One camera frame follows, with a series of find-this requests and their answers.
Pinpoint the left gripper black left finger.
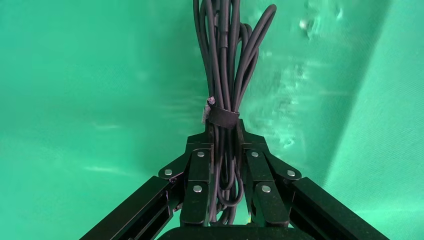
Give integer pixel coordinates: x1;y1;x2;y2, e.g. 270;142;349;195
79;119;215;240

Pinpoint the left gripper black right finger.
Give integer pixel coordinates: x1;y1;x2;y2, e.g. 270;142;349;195
236;119;390;240

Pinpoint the black data cable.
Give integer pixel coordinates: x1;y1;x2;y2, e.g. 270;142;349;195
192;0;278;227

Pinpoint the green table cloth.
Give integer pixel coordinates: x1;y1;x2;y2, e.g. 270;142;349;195
0;0;424;240

